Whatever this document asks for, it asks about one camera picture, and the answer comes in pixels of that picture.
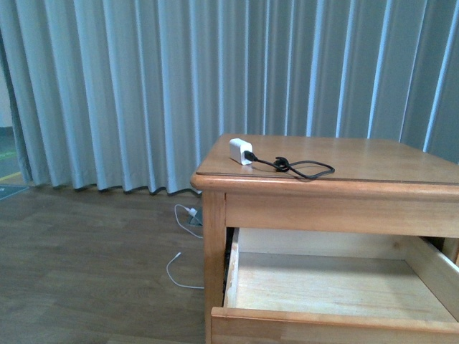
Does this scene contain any white charger adapter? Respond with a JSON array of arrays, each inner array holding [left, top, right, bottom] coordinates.
[[229, 138, 252, 166]]

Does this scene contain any black charger cable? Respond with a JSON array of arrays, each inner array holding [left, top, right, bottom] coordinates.
[[245, 150, 336, 181]]

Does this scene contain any white floor charger plug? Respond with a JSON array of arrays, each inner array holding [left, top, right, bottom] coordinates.
[[186, 208, 197, 217]]

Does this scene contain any open metal floor socket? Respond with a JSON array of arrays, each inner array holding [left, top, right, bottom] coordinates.
[[187, 209, 203, 226]]

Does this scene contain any grey pleated curtain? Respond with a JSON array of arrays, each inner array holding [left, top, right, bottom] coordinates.
[[1, 1, 458, 192]]

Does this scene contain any white floor cable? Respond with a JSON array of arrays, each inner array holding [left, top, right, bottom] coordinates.
[[166, 204, 205, 290]]

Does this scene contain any wooden nightstand frame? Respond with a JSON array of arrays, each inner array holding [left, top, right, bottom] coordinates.
[[191, 135, 458, 343]]

